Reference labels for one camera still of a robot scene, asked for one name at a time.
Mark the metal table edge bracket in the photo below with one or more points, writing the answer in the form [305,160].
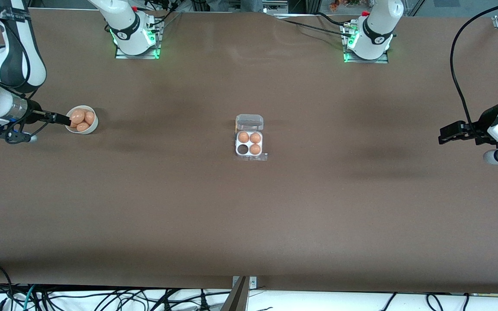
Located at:
[253,283]

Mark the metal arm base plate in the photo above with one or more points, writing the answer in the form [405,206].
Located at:
[383,61]
[121,55]

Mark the clear plastic egg box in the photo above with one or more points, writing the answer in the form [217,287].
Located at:
[249,122]

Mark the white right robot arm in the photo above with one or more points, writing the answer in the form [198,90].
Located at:
[130,34]

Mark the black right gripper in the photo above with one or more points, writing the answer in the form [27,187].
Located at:
[34,112]

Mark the orange background item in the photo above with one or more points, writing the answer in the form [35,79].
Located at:
[334,5]

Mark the white ceramic bowl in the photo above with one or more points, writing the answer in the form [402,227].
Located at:
[94,128]

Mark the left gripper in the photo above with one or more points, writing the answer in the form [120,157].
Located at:
[483,122]

